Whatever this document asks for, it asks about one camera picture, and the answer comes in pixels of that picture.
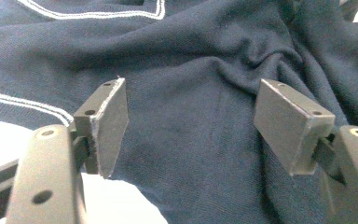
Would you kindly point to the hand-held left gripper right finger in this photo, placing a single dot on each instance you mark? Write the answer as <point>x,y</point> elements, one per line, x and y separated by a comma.
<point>289,130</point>

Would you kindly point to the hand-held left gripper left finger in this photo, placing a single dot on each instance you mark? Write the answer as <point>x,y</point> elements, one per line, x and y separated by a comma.
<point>105,133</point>

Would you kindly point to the dark navy sweater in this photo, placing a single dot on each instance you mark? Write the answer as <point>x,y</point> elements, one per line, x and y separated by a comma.
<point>199,124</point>

